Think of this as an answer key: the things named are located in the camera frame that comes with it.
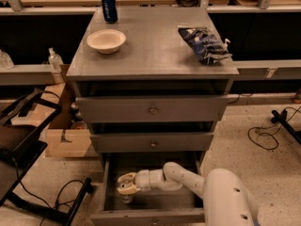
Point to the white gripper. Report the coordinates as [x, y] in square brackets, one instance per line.
[143, 180]

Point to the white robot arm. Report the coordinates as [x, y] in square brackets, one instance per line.
[226, 200]

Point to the black cart frame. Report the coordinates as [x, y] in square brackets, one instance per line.
[20, 147]

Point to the grey middle drawer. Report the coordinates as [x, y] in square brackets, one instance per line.
[151, 142]

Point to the grey drawer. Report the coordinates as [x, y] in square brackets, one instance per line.
[153, 208]
[151, 142]
[152, 109]

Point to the blue soda can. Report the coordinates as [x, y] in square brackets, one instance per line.
[110, 13]

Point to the clear plastic bottle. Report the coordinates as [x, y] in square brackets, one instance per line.
[55, 60]

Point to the cardboard box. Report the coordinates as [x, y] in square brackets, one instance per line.
[64, 135]

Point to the black stand base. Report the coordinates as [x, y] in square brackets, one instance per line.
[282, 119]

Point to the grey bottom drawer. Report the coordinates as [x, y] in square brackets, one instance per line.
[153, 208]

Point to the blue chip bag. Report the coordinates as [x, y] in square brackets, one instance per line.
[207, 47]

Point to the grey top drawer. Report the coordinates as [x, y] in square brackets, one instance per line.
[152, 109]

